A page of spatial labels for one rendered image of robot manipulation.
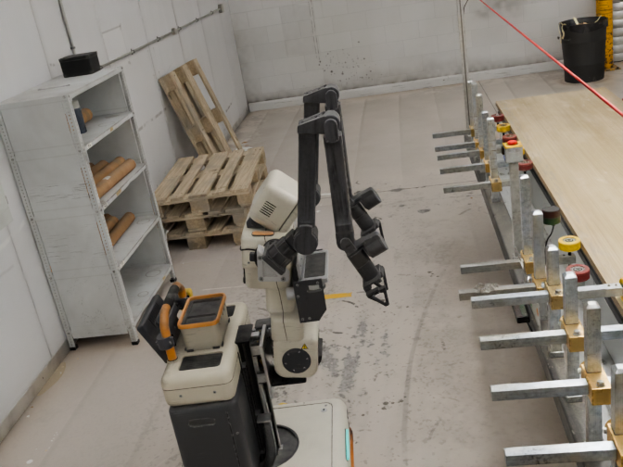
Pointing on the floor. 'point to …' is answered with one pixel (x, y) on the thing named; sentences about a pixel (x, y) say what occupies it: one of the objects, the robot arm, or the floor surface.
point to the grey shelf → (106, 99)
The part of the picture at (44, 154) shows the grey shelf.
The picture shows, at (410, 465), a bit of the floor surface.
